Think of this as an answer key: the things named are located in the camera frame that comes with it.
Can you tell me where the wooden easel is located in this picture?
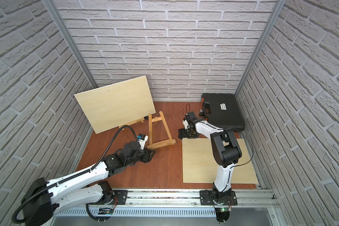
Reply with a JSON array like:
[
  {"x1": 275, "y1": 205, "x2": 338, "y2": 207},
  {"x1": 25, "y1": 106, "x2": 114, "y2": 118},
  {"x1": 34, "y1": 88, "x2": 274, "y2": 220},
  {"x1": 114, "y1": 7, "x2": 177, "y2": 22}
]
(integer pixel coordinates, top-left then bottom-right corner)
[
  {"x1": 118, "y1": 117, "x2": 145, "y2": 128},
  {"x1": 147, "y1": 111, "x2": 176, "y2": 150}
]

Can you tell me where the plywood board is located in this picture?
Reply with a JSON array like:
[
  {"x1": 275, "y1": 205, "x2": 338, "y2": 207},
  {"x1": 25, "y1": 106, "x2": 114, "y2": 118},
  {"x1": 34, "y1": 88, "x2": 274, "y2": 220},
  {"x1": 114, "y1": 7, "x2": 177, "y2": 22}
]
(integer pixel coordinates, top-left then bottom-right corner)
[
  {"x1": 74, "y1": 76, "x2": 156, "y2": 134},
  {"x1": 182, "y1": 137, "x2": 260, "y2": 185}
]

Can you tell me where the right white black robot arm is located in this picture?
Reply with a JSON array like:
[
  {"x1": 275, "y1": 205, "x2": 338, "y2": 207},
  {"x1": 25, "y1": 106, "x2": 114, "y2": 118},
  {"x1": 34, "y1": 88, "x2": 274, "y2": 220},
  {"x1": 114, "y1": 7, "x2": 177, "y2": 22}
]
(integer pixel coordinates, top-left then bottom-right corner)
[{"x1": 179, "y1": 112, "x2": 242, "y2": 204}]

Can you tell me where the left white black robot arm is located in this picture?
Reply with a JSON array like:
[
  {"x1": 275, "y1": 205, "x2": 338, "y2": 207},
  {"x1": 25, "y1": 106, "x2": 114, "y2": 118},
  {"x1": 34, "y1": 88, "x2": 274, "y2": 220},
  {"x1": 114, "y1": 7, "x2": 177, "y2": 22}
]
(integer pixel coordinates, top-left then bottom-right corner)
[{"x1": 11, "y1": 141, "x2": 155, "y2": 226}]

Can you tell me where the black plastic tool case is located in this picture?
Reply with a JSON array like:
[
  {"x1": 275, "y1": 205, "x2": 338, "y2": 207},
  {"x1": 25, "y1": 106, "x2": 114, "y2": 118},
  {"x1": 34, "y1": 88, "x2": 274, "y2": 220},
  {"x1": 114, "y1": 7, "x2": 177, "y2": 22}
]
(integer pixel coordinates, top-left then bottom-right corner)
[{"x1": 202, "y1": 93, "x2": 245, "y2": 132}]

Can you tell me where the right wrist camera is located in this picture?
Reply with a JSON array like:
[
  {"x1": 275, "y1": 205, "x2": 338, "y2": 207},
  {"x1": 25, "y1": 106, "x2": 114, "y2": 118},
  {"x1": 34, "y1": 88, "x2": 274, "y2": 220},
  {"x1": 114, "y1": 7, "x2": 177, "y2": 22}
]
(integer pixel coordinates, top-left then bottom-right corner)
[{"x1": 183, "y1": 120, "x2": 189, "y2": 130}]

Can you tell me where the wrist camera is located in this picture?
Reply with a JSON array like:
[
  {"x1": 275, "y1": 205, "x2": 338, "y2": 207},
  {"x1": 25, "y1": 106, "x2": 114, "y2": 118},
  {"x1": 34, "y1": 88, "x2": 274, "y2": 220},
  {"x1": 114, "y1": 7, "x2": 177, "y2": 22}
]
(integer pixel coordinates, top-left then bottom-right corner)
[
  {"x1": 137, "y1": 134, "x2": 148, "y2": 150},
  {"x1": 183, "y1": 120, "x2": 189, "y2": 130}
]

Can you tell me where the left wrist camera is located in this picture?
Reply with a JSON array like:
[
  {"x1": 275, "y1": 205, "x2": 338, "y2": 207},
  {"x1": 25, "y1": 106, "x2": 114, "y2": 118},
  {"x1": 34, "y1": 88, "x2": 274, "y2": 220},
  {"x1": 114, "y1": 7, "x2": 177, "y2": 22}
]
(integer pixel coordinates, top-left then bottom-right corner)
[{"x1": 137, "y1": 134, "x2": 148, "y2": 150}]

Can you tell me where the left black corrugated cable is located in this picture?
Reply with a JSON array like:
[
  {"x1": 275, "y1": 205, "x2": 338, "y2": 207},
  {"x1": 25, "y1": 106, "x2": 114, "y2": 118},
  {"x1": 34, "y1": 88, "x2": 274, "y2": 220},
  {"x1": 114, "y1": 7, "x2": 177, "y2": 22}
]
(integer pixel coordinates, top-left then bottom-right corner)
[{"x1": 12, "y1": 125, "x2": 138, "y2": 225}]

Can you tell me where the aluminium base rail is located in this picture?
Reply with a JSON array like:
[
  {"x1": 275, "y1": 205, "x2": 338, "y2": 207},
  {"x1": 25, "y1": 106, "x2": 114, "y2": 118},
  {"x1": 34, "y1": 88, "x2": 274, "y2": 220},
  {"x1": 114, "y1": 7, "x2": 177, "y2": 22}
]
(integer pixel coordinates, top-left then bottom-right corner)
[{"x1": 46, "y1": 188, "x2": 286, "y2": 226}]

